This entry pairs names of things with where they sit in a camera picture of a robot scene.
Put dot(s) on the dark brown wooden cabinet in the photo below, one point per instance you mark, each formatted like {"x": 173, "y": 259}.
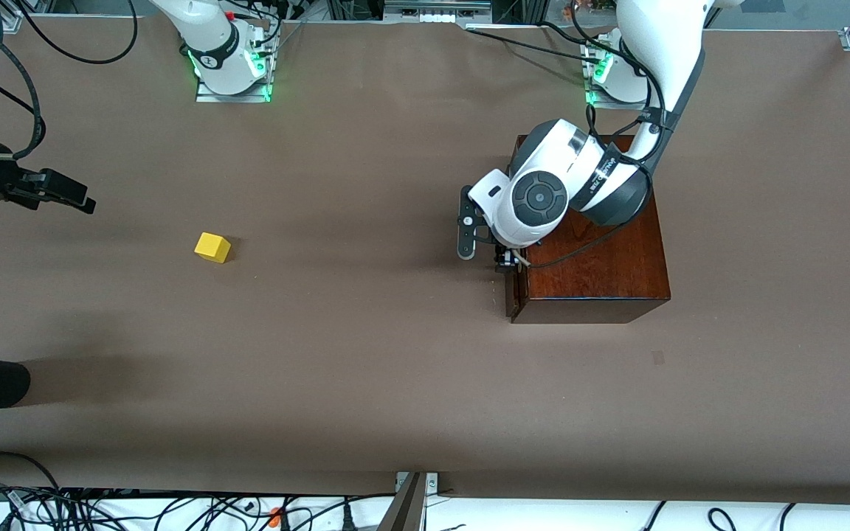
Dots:
{"x": 602, "y": 273}

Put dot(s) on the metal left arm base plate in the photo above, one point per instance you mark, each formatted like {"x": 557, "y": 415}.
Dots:
{"x": 602, "y": 105}

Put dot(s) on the grey metal electronics box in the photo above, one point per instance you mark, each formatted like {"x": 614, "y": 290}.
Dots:
{"x": 436, "y": 6}

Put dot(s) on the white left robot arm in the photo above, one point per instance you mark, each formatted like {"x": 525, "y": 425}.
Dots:
{"x": 539, "y": 195}

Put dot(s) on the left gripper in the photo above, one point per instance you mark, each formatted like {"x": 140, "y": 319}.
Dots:
{"x": 502, "y": 257}

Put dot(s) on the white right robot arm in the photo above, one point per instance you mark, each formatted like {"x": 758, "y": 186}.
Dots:
{"x": 211, "y": 37}

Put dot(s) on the yellow block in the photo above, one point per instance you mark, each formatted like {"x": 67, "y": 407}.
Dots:
{"x": 212, "y": 247}

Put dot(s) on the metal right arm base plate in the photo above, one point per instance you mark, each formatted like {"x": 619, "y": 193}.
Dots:
{"x": 233, "y": 97}

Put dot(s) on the grey metal corner bracket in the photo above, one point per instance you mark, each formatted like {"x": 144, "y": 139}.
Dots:
{"x": 432, "y": 483}

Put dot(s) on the dark grey metal beam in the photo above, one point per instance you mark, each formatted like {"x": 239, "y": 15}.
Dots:
{"x": 404, "y": 509}

